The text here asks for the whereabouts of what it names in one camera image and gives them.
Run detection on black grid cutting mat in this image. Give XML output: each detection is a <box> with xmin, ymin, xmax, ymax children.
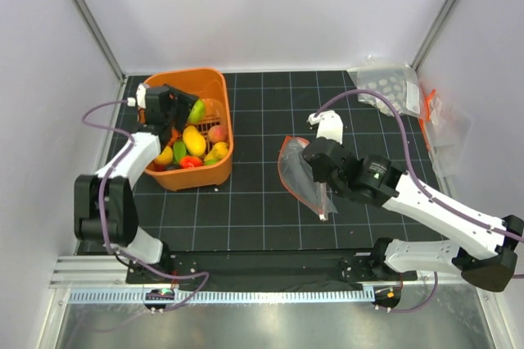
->
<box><xmin>77</xmin><ymin>70</ymin><xmax>447</xmax><ymax>254</ymax></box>

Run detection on white slotted cable duct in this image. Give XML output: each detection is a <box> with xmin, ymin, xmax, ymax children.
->
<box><xmin>68</xmin><ymin>287</ymin><xmax>375</xmax><ymax>306</ymax></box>

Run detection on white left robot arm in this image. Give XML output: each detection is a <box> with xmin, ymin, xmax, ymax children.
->
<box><xmin>74</xmin><ymin>84</ymin><xmax>198</xmax><ymax>283</ymax></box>

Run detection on yellow toy mango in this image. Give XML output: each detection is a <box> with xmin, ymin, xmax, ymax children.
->
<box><xmin>183</xmin><ymin>125</ymin><xmax>207</xmax><ymax>157</ymax></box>

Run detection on spare clear orange-zip bags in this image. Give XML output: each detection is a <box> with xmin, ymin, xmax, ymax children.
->
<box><xmin>419</xmin><ymin>81</ymin><xmax>473</xmax><ymax>178</ymax></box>

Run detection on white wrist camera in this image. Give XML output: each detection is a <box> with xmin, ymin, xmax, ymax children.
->
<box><xmin>126</xmin><ymin>83</ymin><xmax>149</xmax><ymax>123</ymax></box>
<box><xmin>307</xmin><ymin>110</ymin><xmax>344</xmax><ymax>144</ymax></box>

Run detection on bag of white pieces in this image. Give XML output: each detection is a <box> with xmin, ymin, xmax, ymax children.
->
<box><xmin>346</xmin><ymin>56</ymin><xmax>427</xmax><ymax>119</ymax></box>

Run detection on pink toy peach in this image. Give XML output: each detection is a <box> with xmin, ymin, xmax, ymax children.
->
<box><xmin>207</xmin><ymin>125</ymin><xmax>228</xmax><ymax>144</ymax></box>

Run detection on red toy tomato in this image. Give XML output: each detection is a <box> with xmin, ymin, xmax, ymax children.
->
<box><xmin>178</xmin><ymin>155</ymin><xmax>204</xmax><ymax>169</ymax></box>

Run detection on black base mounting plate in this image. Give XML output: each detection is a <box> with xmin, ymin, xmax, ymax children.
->
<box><xmin>125</xmin><ymin>248</ymin><xmax>418</xmax><ymax>293</ymax></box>

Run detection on green toy apple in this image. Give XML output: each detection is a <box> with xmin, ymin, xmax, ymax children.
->
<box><xmin>187</xmin><ymin>99</ymin><xmax>206</xmax><ymax>125</ymax></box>

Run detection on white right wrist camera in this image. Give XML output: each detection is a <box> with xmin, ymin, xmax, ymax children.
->
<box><xmin>307</xmin><ymin>110</ymin><xmax>344</xmax><ymax>144</ymax></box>

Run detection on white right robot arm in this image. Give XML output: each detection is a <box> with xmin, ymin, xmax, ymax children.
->
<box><xmin>302</xmin><ymin>138</ymin><xmax>523</xmax><ymax>292</ymax></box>

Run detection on orange plastic basket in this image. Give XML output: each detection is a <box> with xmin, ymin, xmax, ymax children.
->
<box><xmin>144</xmin><ymin>68</ymin><xmax>233</xmax><ymax>191</ymax></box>

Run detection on green toy pepper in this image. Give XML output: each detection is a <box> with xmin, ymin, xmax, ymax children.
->
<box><xmin>172</xmin><ymin>140</ymin><xmax>187</xmax><ymax>164</ymax></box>

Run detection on yellow toy pear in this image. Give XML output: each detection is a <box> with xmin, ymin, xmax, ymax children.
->
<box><xmin>204</xmin><ymin>142</ymin><xmax>229</xmax><ymax>162</ymax></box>

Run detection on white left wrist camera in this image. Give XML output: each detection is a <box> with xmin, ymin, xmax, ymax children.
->
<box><xmin>126</xmin><ymin>83</ymin><xmax>149</xmax><ymax>123</ymax></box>

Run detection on clear orange-zip bag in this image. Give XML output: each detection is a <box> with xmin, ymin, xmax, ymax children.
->
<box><xmin>278</xmin><ymin>136</ymin><xmax>337</xmax><ymax>222</ymax></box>

